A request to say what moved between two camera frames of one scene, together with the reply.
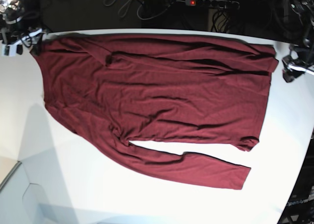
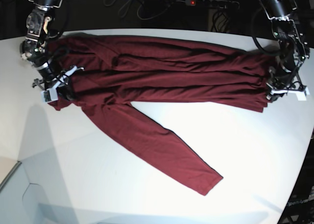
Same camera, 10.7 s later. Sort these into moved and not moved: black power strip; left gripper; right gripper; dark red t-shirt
Moved: left gripper; dark red t-shirt; right gripper
Not moved: black power strip
